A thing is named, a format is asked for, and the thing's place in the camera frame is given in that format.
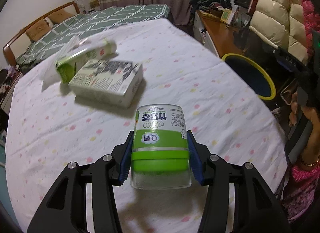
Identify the yellow rimmed dark trash bin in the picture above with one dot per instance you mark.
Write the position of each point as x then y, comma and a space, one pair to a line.
253, 74

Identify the green white tea box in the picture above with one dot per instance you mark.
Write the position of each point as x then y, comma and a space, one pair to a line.
112, 82

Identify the green yogurt bottle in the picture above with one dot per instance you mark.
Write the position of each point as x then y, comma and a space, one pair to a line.
160, 154

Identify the wooden low dresser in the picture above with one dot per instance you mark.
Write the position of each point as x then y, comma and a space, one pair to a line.
215, 35

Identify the brown pillow left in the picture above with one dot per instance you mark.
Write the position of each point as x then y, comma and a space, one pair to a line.
38, 30

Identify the brown pillow right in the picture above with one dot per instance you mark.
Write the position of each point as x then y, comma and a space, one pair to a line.
59, 16

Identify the tissue box on far nightstand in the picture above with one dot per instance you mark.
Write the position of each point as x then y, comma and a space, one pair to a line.
94, 3

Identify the green checked duvet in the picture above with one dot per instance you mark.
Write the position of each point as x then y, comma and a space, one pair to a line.
95, 22

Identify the pile of clothes on dresser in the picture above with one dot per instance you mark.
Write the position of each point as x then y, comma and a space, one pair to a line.
208, 4

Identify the small green framed box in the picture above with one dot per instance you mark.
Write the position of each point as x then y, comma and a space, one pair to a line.
227, 16

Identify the brown pillow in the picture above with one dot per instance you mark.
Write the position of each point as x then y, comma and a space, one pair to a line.
59, 16
38, 30

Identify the white dotted tablecloth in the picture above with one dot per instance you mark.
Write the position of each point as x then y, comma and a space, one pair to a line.
48, 128

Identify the cream puffer jacket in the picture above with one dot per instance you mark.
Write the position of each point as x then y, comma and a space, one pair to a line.
280, 24

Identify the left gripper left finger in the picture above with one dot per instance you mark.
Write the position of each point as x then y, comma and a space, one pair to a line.
63, 209

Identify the wooden bed with headboard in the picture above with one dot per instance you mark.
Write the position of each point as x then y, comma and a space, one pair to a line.
75, 22

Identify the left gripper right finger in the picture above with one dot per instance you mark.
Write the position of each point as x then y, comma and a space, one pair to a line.
256, 209

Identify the person right hand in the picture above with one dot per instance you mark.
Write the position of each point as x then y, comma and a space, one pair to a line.
302, 147

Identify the white medicine bottle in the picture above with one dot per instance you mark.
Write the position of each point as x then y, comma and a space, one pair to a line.
99, 48

